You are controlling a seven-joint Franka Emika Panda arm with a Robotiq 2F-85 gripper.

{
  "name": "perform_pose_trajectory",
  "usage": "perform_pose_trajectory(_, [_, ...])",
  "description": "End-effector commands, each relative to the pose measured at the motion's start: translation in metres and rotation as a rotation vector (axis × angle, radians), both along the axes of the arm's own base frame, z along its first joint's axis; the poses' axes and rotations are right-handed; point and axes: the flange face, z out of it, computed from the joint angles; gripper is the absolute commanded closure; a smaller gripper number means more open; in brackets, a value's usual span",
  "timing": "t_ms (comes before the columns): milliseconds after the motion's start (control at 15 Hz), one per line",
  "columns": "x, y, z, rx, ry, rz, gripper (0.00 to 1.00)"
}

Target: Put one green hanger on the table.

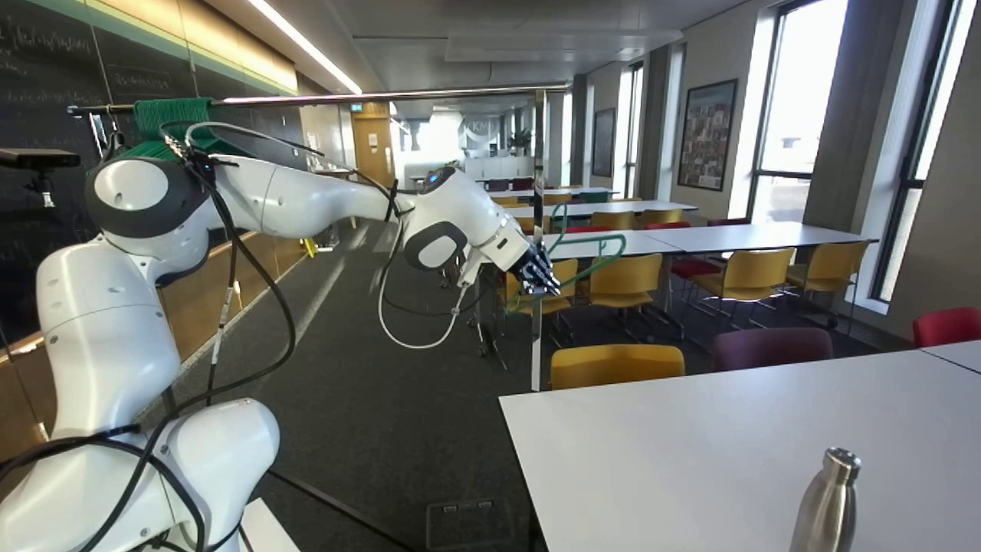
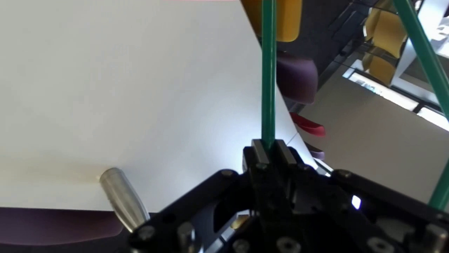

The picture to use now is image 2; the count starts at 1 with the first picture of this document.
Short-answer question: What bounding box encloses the yellow chair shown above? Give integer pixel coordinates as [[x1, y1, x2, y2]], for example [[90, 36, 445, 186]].
[[362, 8, 410, 54], [242, 0, 303, 44], [362, 51, 400, 88]]

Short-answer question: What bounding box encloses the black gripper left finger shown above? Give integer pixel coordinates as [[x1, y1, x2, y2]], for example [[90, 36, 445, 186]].
[[128, 140, 278, 253]]

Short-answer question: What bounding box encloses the purple chair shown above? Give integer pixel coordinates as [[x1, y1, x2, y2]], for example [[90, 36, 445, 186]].
[[0, 207, 130, 248], [275, 54, 323, 106]]

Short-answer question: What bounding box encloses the white work table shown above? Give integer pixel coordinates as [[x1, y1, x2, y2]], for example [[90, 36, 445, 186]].
[[0, 0, 329, 214]]

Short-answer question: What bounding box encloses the stainless steel water bottle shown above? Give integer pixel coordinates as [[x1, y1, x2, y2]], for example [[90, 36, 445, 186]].
[[99, 168, 152, 234]]

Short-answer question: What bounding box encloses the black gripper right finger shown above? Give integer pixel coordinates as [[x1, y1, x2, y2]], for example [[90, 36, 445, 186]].
[[275, 140, 449, 253]]

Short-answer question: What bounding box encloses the single green wire hanger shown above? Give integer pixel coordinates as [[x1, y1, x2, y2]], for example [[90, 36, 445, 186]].
[[260, 0, 449, 213]]

